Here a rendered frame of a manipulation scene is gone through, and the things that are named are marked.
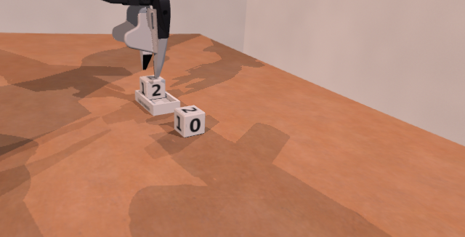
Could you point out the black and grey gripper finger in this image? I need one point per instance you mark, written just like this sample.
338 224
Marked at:
119 31
152 32

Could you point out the white digit cube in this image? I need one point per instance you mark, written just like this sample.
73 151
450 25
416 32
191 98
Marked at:
189 121
152 88

